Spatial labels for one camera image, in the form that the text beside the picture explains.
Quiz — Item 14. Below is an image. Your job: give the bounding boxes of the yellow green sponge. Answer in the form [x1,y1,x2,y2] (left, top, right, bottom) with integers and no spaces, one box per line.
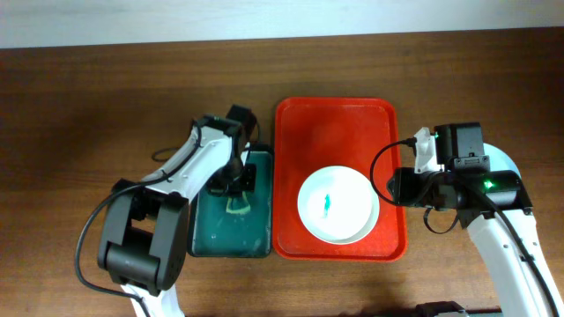
[226,192,251,215]

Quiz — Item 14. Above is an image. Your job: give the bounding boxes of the light blue plate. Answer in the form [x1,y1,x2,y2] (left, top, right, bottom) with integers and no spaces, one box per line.
[484,143,522,177]

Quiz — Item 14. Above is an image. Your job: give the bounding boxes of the white plate with green stain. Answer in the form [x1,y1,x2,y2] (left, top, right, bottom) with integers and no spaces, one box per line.
[297,166,380,245]

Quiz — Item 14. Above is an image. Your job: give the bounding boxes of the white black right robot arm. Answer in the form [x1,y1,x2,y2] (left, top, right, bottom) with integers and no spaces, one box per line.
[381,122,563,316]

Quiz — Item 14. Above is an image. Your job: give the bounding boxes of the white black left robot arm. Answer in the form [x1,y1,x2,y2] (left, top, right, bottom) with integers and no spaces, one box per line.
[96,111,256,316]

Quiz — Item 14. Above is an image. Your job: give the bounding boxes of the dark green water tray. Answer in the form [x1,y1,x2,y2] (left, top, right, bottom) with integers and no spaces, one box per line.
[188,151,274,258]

